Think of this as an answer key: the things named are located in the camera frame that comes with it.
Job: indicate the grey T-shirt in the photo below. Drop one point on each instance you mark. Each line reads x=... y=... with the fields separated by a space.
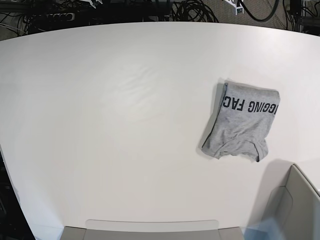
x=244 y=118

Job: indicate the black power strip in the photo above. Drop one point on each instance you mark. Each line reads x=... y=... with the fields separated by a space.
x=55 y=17

